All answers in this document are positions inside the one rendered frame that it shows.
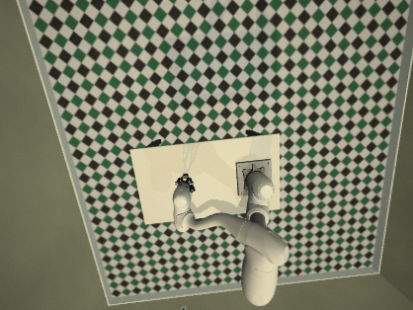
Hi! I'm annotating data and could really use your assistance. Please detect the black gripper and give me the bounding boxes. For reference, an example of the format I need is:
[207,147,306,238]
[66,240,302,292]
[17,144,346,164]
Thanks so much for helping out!
[175,174,193,186]

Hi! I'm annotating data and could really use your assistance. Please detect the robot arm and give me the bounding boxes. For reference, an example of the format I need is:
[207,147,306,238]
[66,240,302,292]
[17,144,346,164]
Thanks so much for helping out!
[173,164,289,306]

